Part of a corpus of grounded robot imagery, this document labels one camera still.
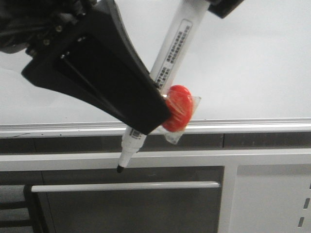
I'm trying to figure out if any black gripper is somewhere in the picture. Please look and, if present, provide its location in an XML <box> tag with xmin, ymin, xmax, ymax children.
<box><xmin>0</xmin><ymin>0</ymin><xmax>100</xmax><ymax>55</ymax></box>

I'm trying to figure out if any dark chair back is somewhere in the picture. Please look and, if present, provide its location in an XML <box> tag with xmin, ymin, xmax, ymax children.
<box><xmin>0</xmin><ymin>184</ymin><xmax>35</xmax><ymax>233</ymax></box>

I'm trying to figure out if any white whiteboard marker black tip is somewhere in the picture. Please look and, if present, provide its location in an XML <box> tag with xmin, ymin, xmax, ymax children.
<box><xmin>117</xmin><ymin>0</ymin><xmax>211</xmax><ymax>173</ymax></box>

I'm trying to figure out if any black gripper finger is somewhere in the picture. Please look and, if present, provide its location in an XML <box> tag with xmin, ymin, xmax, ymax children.
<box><xmin>207</xmin><ymin>0</ymin><xmax>244</xmax><ymax>18</ymax></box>
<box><xmin>22</xmin><ymin>0</ymin><xmax>171</xmax><ymax>134</ymax></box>

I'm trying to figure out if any white rounded rail bar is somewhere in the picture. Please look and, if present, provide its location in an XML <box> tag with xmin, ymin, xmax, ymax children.
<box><xmin>31</xmin><ymin>181</ymin><xmax>221</xmax><ymax>193</ymax></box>

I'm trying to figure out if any white whiteboard with aluminium frame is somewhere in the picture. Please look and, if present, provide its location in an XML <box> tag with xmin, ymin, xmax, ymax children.
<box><xmin>0</xmin><ymin>0</ymin><xmax>311</xmax><ymax>139</ymax></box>

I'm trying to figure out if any white metal frame rack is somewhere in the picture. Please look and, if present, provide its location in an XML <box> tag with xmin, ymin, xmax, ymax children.
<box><xmin>0</xmin><ymin>148</ymin><xmax>311</xmax><ymax>233</ymax></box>

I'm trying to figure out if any red round magnet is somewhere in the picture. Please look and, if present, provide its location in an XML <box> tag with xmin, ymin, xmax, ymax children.
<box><xmin>157</xmin><ymin>85</ymin><xmax>201</xmax><ymax>145</ymax></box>

